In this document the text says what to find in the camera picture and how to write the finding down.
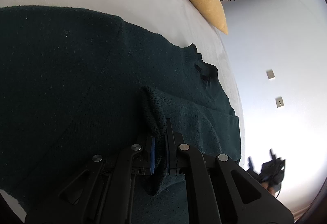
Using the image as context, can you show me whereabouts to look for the grey wall switch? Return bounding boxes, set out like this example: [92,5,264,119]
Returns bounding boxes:
[266,69,275,80]

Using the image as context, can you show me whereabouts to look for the grey wall socket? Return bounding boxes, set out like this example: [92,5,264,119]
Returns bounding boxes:
[275,97,284,108]

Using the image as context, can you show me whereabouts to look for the dark green knit sweater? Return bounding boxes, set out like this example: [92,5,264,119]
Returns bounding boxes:
[1,6,241,223]

